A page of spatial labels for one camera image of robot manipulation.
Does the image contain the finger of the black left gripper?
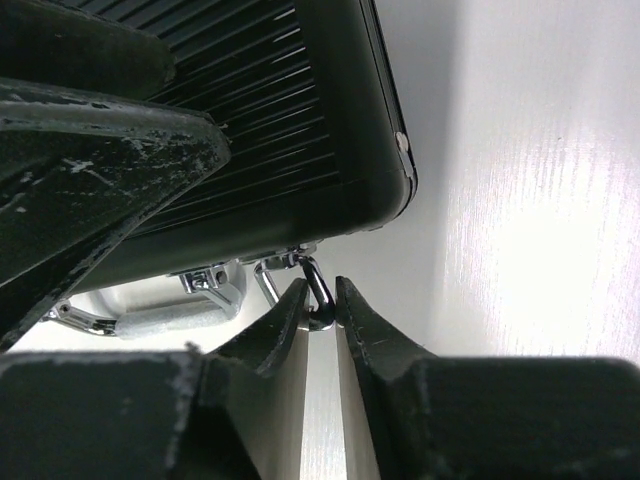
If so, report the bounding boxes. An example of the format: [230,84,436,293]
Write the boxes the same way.
[1,1,176,100]
[1,78,231,349]

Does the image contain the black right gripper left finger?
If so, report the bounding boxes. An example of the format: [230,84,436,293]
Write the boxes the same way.
[1,279,309,479]

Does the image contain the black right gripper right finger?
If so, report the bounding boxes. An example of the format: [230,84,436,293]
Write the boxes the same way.
[336,277,639,479]

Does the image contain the black poker chip case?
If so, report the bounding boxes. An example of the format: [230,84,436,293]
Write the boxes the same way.
[50,1,418,339]

